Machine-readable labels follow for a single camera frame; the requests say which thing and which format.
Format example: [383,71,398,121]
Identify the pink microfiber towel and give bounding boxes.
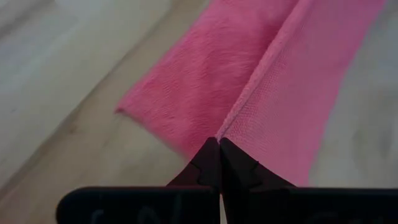
[114,0,388,187]

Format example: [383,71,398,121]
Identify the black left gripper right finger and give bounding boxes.
[218,137,398,224]

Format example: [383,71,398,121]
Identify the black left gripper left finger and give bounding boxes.
[56,137,222,224]

